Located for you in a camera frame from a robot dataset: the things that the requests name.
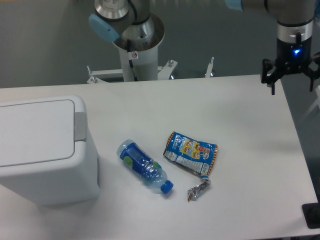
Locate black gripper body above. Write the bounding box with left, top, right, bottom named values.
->
left=275, top=37, right=312, bottom=75

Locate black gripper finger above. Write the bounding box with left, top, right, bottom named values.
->
left=260, top=58, right=287, bottom=95
left=301, top=52, right=320, bottom=92

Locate white plastic trash can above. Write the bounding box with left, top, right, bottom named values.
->
left=0, top=95, right=100, bottom=206

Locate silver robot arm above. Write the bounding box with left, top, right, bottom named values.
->
left=88, top=0, right=320, bottom=89

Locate white furniture leg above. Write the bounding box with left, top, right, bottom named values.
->
left=297, top=85, right=320, bottom=126

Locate blue crumpled snack wrapper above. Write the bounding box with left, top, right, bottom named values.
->
left=163, top=131, right=218, bottom=201

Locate black table clamp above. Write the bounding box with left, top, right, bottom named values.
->
left=302, top=202, right=320, bottom=229

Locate blue plastic water bottle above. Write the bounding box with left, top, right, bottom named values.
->
left=116, top=139, right=174, bottom=194

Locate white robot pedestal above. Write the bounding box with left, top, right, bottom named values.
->
left=113, top=13, right=165, bottom=82

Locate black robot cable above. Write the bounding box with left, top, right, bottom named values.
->
left=126, top=0, right=139, bottom=82

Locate white metal base frame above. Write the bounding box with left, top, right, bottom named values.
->
left=86, top=56, right=215, bottom=84

